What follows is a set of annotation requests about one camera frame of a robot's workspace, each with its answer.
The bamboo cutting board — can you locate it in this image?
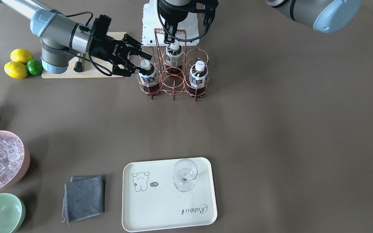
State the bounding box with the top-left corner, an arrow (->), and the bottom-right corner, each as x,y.
41,31 -> 126,79

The clear wine glass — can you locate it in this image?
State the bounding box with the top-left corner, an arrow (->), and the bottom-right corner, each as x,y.
173,158 -> 198,192

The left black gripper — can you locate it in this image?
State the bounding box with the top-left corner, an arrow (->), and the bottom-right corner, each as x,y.
158,0 -> 219,44

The yellow lemon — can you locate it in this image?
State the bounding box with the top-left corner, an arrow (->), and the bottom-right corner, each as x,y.
4,61 -> 29,79
10,49 -> 34,65

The pink bowl of ice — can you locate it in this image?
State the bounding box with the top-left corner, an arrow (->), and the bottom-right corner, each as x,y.
0,131 -> 30,191

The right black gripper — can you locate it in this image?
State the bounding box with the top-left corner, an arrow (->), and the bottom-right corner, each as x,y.
88,15 -> 152,77

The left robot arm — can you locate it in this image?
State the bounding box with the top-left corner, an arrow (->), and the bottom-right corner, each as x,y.
155,0 -> 362,44

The green bowl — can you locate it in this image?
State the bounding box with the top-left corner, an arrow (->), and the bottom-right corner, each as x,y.
0,193 -> 26,233

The copper wire bottle basket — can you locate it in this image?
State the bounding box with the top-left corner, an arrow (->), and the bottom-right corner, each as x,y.
137,28 -> 209,101

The tea bottle white cap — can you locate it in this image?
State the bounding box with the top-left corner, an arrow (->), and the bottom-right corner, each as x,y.
188,60 -> 209,97
165,40 -> 185,79

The steel muddler black tip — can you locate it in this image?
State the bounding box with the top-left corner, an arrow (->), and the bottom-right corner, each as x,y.
73,53 -> 86,72

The folded grey cloth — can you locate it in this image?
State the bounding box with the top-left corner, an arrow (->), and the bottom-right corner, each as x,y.
62,175 -> 105,224

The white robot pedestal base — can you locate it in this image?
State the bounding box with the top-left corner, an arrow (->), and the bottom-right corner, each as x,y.
141,0 -> 199,46

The cream rabbit serving tray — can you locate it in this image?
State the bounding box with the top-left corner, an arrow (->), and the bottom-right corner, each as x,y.
122,157 -> 218,232

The green lime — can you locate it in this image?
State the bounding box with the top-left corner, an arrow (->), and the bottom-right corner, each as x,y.
27,59 -> 43,75

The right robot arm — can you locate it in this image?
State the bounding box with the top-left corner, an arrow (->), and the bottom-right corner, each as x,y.
1,0 -> 152,77

